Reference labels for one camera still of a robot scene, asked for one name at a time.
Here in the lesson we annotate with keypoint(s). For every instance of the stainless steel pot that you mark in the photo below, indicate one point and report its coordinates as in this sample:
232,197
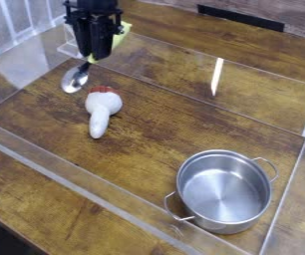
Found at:
222,190

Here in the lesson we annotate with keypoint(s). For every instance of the green handled metal spoon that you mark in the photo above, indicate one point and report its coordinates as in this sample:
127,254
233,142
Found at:
78,75

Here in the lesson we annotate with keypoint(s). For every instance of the clear acrylic triangle bracket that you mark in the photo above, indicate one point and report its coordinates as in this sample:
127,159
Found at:
70,47

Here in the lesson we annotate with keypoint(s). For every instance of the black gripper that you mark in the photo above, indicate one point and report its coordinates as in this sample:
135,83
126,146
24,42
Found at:
94,27

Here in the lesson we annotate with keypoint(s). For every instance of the black strip on wall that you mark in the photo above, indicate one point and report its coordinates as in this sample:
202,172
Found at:
241,18

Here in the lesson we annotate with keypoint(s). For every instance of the white toy mushroom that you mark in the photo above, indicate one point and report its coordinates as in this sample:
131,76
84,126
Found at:
103,103

